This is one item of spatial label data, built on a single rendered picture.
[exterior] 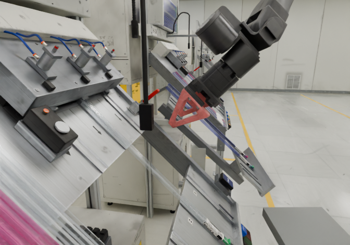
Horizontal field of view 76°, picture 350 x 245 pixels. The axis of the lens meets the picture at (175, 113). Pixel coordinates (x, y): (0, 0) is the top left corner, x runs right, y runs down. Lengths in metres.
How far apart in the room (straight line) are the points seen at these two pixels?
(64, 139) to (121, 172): 1.43
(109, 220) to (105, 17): 1.20
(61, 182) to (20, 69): 0.19
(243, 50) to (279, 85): 7.95
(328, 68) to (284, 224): 7.99
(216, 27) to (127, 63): 1.17
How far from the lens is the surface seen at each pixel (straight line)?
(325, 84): 8.82
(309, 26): 8.56
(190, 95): 0.40
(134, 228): 0.87
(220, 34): 0.42
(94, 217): 0.95
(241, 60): 0.44
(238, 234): 0.70
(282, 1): 0.55
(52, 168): 0.41
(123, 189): 1.87
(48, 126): 0.39
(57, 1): 0.70
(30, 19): 0.58
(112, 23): 1.59
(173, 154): 0.74
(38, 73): 0.46
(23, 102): 0.43
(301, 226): 1.01
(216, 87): 0.44
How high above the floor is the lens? 1.19
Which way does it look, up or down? 15 degrees down
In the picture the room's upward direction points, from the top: straight up
